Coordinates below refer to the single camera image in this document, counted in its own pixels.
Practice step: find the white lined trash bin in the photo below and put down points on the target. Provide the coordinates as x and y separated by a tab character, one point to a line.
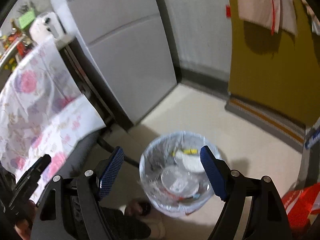
171	189

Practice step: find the hanging beige cloth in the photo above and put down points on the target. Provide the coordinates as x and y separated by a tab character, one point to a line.
271	14

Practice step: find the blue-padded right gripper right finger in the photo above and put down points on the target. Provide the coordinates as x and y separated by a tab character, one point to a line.
216	170

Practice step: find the yellow door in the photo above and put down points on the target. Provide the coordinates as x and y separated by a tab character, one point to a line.
279	71

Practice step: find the metal kitchen shelf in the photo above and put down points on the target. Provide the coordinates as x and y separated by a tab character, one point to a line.
19	48

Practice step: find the red Li-Ning bag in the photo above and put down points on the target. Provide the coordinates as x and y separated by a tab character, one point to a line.
302	209

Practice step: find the floral cloth chair cover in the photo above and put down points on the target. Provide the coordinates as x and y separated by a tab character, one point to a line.
43	112

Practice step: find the yellow sausage snack wrapper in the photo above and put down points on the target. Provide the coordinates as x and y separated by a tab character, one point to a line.
185	152

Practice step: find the white rice cooker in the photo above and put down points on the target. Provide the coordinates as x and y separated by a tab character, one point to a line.
44	25

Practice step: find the person's left hand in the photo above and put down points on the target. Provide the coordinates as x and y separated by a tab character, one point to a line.
22	227

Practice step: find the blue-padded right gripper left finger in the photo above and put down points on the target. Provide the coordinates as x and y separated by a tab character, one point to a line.
109	171

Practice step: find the grey refrigerator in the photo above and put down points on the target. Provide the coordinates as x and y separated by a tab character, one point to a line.
124	50

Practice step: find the green utensil basket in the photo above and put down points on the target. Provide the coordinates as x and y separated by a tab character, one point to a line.
27	18

